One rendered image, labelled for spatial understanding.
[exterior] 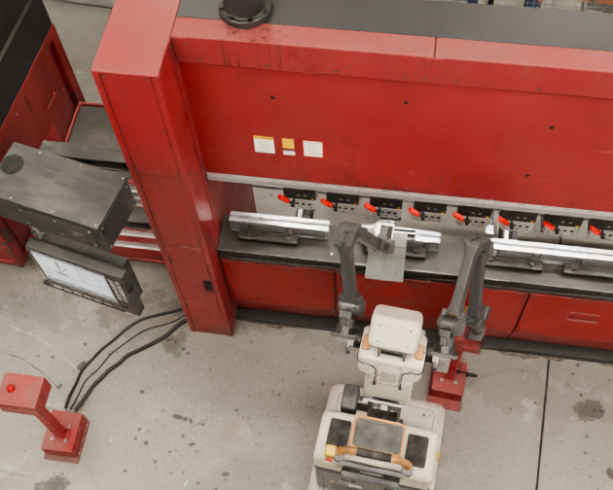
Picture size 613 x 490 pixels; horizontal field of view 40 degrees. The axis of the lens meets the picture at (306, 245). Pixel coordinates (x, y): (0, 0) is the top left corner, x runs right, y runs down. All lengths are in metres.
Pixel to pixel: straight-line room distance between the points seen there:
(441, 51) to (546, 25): 0.40
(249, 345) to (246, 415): 0.42
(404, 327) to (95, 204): 1.32
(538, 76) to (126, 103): 1.49
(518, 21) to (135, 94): 1.41
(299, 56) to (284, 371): 2.28
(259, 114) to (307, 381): 1.92
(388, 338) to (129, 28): 1.59
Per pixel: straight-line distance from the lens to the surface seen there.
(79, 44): 6.55
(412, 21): 3.19
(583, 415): 5.00
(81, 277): 3.68
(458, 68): 3.12
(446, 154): 3.55
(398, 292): 4.43
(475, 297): 3.85
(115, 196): 3.25
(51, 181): 3.36
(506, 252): 4.24
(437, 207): 3.89
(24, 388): 4.29
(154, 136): 3.39
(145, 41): 3.21
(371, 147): 3.55
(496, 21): 3.23
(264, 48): 3.15
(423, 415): 4.55
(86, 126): 4.75
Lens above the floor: 4.58
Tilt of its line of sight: 60 degrees down
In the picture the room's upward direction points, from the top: 4 degrees counter-clockwise
